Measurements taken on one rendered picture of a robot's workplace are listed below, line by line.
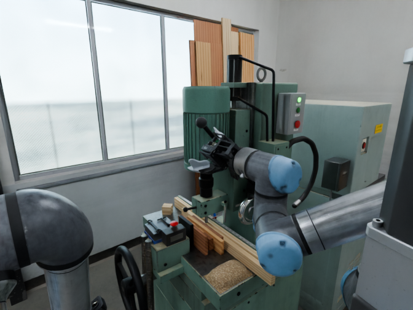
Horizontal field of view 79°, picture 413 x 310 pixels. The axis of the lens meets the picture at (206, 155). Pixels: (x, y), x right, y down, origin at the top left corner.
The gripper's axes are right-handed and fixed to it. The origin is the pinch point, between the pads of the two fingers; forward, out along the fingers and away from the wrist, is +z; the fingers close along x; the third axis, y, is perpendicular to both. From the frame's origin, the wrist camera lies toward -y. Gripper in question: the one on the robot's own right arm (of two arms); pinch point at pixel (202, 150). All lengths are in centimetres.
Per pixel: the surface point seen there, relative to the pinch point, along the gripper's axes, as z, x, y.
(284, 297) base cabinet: -10, 23, -79
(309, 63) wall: 114, -198, -128
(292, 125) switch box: -4.9, -32.1, -23.6
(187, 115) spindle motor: 11.3, -8.3, 6.4
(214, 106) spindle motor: 3.9, -14.9, 4.6
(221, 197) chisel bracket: 8.8, 5.5, -27.8
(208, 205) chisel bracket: 8.8, 11.6, -24.6
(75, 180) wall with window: 144, 50, -21
